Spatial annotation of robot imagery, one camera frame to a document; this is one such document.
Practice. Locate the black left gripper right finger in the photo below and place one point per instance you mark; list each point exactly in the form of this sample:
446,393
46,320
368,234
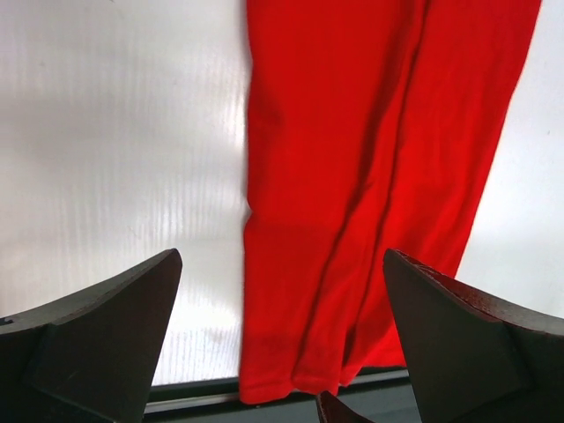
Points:
472,356

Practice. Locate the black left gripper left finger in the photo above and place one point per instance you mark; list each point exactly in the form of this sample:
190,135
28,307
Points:
91,355

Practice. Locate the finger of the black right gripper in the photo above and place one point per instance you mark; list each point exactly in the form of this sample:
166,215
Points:
331,410

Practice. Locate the red t-shirt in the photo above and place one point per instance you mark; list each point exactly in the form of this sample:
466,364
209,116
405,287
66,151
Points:
372,125

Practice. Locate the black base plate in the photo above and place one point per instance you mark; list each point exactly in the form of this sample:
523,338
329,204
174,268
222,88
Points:
381,395

